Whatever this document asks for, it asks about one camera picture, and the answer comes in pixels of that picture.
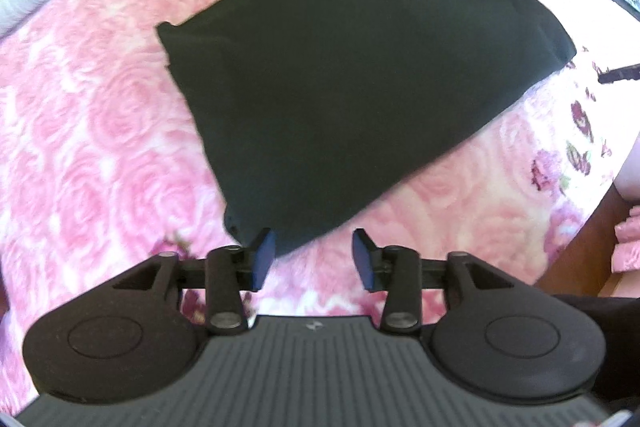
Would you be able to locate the black t-shirt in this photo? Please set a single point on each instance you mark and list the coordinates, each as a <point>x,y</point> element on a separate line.
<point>309,110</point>

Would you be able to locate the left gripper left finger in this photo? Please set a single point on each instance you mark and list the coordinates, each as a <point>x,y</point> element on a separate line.
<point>223,274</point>

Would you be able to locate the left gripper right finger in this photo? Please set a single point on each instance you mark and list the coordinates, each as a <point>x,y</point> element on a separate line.
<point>403,274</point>

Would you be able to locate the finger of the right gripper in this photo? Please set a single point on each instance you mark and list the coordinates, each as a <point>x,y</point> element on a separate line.
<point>624,73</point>

